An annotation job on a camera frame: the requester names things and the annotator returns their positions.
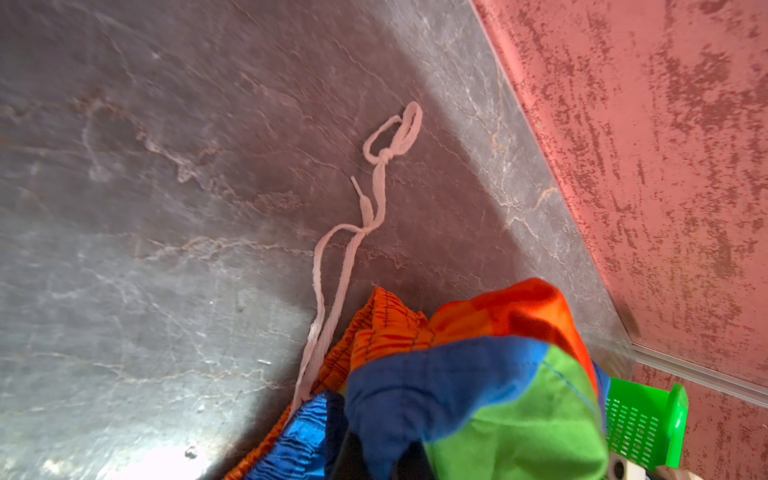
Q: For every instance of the rainbow striped shorts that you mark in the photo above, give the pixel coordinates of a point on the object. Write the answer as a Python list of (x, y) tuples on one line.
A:
[(500, 386)]

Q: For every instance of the beige shorts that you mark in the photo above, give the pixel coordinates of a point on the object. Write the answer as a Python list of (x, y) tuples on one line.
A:
[(669, 473)]

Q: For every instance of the green plastic basket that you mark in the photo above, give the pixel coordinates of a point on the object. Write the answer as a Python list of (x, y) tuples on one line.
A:
[(647, 425)]

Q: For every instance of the aluminium corner post right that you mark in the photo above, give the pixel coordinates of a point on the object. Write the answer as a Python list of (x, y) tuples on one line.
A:
[(712, 379)]

